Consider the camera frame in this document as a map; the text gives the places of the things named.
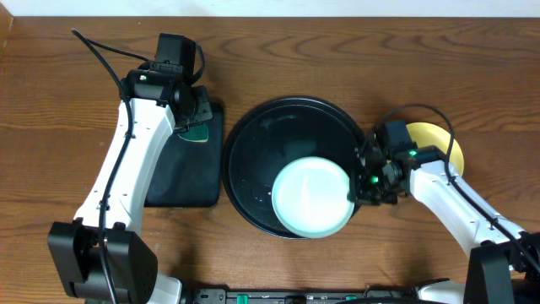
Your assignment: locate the green yellow sponge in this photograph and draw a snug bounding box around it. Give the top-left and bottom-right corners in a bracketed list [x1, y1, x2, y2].
[177, 123, 209, 143]

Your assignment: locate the yellow plate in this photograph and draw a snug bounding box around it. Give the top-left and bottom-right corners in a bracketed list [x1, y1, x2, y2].
[407, 122, 465, 176]

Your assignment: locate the mint green plate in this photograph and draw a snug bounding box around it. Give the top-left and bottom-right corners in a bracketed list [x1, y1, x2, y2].
[271, 156, 355, 239]

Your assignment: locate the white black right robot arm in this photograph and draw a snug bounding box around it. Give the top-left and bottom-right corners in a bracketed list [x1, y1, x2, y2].
[349, 141, 539, 303]

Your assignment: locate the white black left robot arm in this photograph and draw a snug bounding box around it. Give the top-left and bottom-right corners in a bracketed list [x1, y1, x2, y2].
[47, 69, 216, 303]

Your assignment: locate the rectangular black tray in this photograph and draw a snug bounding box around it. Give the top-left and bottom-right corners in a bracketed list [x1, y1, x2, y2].
[144, 102, 224, 208]

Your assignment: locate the round black tray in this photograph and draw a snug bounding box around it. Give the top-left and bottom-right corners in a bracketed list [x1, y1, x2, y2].
[222, 96, 365, 239]

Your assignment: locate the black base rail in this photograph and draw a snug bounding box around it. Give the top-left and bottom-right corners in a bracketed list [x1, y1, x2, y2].
[192, 278, 465, 304]

